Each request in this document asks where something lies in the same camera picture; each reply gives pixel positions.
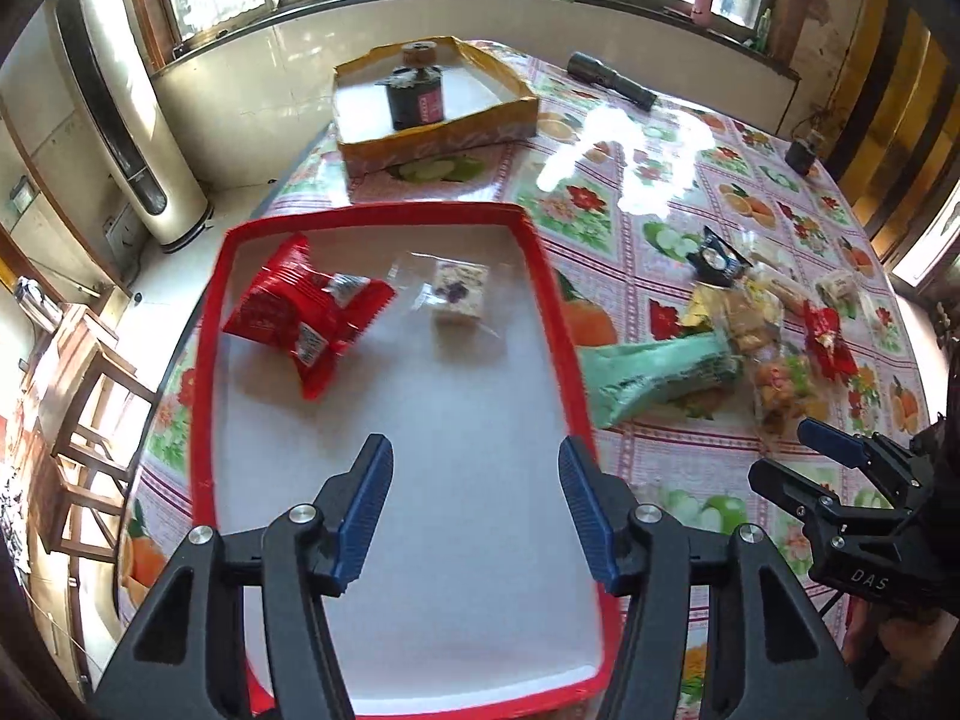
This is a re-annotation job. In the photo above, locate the small black box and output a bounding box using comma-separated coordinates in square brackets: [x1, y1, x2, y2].
[785, 135, 823, 176]

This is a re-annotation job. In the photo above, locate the yellow cracker packet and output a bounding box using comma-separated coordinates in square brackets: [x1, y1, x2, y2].
[679, 283, 745, 340]

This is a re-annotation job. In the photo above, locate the long clear-wrapped biscuit pack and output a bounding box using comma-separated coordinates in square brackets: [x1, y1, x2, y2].
[748, 261, 812, 317]

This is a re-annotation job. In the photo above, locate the small red candy packet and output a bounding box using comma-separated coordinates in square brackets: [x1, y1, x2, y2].
[801, 300, 860, 383]

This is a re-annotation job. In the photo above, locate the yellow cardboard box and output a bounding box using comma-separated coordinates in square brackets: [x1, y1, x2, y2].
[332, 35, 539, 181]

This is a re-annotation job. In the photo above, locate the wall socket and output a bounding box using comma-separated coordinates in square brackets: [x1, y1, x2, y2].
[103, 212, 148, 272]

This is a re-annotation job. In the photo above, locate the red plastic tray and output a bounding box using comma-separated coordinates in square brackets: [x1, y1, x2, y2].
[187, 202, 625, 718]

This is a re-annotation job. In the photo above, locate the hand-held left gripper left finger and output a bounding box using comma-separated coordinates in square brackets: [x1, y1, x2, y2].
[88, 433, 395, 720]

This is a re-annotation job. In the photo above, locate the wooden stool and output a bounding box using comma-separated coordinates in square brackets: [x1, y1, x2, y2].
[28, 300, 160, 565]

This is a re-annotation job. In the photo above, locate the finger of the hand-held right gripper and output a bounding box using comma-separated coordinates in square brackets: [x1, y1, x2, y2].
[748, 459, 841, 533]
[796, 418, 920, 500]

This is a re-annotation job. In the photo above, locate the black snack packet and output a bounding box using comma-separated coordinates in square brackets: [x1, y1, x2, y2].
[688, 227, 752, 288]

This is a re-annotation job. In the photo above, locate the black flashlight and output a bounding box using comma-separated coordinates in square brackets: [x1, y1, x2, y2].
[566, 51, 659, 112]

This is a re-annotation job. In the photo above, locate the green snack packet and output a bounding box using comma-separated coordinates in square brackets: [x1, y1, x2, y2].
[581, 335, 745, 432]

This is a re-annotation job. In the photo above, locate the white standing air conditioner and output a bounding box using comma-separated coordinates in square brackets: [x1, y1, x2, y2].
[46, 0, 212, 254]

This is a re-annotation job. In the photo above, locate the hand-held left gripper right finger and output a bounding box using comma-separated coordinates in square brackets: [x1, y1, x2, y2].
[557, 435, 863, 720]

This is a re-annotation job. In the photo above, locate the floral tablecloth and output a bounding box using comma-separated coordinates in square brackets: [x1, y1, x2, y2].
[112, 40, 940, 720]

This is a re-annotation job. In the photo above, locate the red snack packet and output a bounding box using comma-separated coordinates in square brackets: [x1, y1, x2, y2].
[221, 232, 398, 402]

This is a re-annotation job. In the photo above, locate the clear packet of cookies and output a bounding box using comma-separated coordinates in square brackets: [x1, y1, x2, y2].
[750, 355, 820, 437]

